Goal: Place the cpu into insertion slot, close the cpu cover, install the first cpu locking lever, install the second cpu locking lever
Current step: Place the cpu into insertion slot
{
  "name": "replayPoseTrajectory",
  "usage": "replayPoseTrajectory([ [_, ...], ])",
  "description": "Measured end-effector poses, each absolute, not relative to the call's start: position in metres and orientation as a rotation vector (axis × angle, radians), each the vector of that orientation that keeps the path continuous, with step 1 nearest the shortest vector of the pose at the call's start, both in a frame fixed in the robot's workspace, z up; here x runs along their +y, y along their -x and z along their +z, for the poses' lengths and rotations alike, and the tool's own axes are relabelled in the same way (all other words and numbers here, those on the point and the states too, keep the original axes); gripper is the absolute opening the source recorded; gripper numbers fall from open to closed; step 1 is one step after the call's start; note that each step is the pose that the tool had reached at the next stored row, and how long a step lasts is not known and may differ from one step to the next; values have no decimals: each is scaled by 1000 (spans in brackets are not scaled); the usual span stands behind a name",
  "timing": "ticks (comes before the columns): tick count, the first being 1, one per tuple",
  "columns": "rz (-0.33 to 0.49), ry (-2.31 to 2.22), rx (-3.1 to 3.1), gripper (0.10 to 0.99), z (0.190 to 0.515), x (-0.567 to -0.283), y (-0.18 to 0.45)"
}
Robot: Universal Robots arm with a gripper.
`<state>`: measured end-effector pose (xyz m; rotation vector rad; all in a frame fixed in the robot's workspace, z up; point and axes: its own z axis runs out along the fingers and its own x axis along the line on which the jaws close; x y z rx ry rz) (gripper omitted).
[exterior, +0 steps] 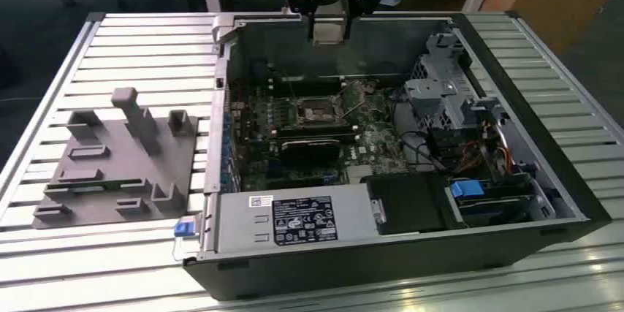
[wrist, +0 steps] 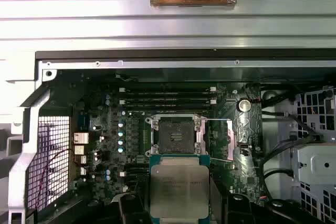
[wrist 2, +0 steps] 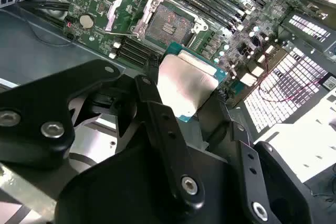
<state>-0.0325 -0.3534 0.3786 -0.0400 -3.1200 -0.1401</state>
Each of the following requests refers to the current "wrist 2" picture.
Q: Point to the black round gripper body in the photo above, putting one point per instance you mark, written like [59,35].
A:
[126,187]

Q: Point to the metal CPU socket cover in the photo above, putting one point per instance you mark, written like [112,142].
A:
[112,14]

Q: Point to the silver-topped CPU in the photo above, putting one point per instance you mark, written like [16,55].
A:
[183,82]

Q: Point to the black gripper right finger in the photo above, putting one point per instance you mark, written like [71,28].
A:
[283,182]

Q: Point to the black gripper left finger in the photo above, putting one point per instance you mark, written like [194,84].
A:
[34,108]

